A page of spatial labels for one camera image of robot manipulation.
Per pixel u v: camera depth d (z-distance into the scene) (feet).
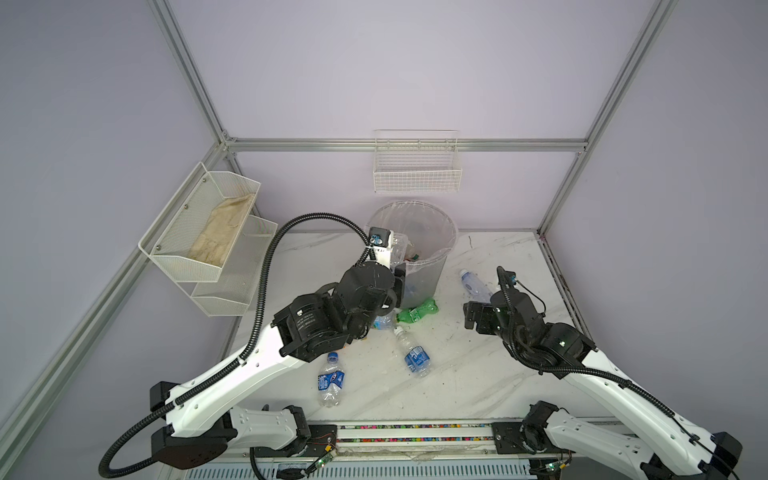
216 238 2.56
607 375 1.43
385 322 2.83
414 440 2.45
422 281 3.14
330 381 2.63
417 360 2.68
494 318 1.81
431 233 3.00
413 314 2.99
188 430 1.20
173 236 2.25
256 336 1.26
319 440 2.47
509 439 2.40
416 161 3.08
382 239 1.57
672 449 1.30
